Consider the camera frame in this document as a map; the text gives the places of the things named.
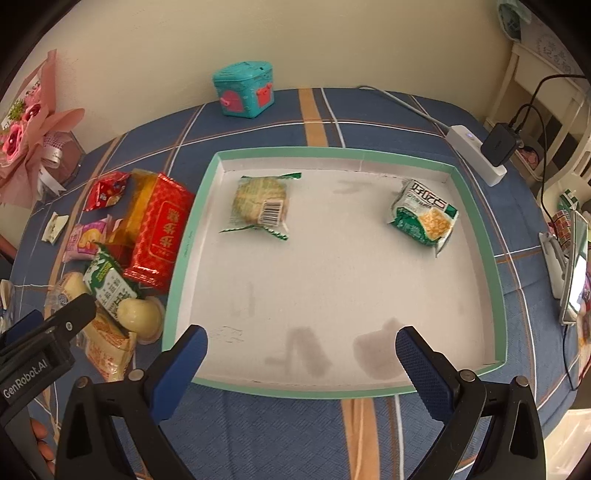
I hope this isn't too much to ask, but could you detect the white power strip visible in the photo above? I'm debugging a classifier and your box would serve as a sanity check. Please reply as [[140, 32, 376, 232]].
[[444, 124, 508, 186]]

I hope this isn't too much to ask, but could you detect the teal cloth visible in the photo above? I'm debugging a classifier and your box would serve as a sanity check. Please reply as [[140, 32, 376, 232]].
[[498, 0, 533, 43]]

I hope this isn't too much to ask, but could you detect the white wooden chair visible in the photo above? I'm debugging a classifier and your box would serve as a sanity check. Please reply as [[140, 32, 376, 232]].
[[485, 41, 591, 185]]

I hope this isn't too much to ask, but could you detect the pink flower bouquet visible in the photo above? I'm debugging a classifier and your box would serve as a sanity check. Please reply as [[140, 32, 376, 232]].
[[0, 50, 86, 204]]

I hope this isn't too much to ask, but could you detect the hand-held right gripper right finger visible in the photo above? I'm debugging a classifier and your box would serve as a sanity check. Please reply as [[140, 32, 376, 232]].
[[394, 325, 548, 480]]

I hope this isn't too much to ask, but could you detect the black charger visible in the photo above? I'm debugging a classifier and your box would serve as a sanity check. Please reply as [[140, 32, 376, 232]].
[[480, 122, 522, 168]]

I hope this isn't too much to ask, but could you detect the green cracker packet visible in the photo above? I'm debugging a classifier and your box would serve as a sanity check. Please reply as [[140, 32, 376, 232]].
[[387, 178, 460, 258]]

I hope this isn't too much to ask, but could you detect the teal toy box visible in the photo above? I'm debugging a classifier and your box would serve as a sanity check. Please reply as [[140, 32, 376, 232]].
[[212, 60, 275, 118]]

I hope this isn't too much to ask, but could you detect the clear display case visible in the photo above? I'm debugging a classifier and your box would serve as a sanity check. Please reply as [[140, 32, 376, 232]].
[[44, 131, 85, 190]]

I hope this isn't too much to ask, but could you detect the small white candy packet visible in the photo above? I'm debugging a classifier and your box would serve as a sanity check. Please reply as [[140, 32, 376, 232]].
[[41, 211, 70, 243]]

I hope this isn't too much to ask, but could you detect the person's left hand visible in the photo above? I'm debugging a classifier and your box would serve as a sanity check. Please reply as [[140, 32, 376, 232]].
[[28, 406, 57, 476]]

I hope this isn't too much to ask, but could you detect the blue plaid tablecloth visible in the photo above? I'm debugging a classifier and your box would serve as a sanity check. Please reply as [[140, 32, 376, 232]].
[[11, 87, 573, 480]]

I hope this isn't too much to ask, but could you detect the large red patterned packet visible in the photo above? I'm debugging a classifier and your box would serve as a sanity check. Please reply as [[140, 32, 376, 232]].
[[124, 173, 195, 292]]

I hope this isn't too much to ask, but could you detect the small red carton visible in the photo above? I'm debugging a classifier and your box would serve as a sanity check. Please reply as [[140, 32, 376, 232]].
[[106, 242, 134, 271]]

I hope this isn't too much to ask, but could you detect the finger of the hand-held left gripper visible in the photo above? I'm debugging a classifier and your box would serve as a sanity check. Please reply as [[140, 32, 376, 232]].
[[0, 309, 45, 348], [28, 292, 97, 352]]

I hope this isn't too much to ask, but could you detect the white plastic storage box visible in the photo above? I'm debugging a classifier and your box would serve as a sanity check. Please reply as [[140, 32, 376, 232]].
[[542, 396, 591, 480]]

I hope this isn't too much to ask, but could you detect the grey patterned cloth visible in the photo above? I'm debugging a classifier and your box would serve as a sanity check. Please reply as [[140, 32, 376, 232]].
[[512, 14, 583, 79]]

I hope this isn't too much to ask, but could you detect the cream orange snack packet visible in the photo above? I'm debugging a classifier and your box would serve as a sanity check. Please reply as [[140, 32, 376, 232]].
[[76, 311, 138, 383]]

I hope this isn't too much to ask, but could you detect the round cream bun packet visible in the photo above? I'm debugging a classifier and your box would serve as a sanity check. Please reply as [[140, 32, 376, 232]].
[[115, 295, 166, 344]]

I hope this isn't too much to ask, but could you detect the green-rimmed white box tray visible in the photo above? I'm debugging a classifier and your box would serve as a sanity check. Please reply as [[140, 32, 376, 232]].
[[160, 148, 508, 398]]

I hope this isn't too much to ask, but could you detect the clear bun packet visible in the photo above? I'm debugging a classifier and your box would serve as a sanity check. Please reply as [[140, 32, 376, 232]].
[[44, 271, 93, 319]]

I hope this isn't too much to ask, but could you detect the white power cable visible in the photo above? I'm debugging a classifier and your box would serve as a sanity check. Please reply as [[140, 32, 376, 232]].
[[355, 84, 451, 134]]

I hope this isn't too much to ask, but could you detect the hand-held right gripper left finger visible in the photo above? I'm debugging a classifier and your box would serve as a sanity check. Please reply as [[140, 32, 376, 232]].
[[54, 324, 209, 480]]

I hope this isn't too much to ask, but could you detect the round cookie green-edged packet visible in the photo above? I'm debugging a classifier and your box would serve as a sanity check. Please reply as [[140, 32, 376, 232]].
[[218, 172, 302, 241]]

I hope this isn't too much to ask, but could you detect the white phone stand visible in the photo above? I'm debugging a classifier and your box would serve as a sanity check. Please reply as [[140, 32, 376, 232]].
[[538, 231, 571, 301]]

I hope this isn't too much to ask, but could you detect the smartphone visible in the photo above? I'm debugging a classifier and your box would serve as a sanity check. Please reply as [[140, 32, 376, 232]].
[[560, 210, 591, 324]]

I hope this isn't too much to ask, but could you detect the black cable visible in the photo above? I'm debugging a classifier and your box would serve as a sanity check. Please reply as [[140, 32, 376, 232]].
[[508, 104, 580, 392], [529, 74, 586, 112]]

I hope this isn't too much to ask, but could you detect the yellow transparent snack packet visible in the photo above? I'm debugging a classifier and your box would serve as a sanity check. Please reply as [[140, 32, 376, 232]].
[[105, 168, 160, 245]]

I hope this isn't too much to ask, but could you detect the small red snack packet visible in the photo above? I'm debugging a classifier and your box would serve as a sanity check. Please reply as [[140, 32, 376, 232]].
[[83, 171, 132, 212]]

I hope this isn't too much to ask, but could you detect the dark brown furniture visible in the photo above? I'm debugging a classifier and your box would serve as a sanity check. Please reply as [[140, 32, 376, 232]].
[[0, 234, 19, 280]]

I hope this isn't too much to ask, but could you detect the pink snack packet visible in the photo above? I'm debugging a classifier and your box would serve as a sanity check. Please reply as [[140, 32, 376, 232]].
[[61, 215, 114, 263]]

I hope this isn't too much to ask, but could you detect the dark green white packet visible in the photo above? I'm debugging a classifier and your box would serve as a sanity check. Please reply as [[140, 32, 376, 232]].
[[83, 244, 141, 319]]

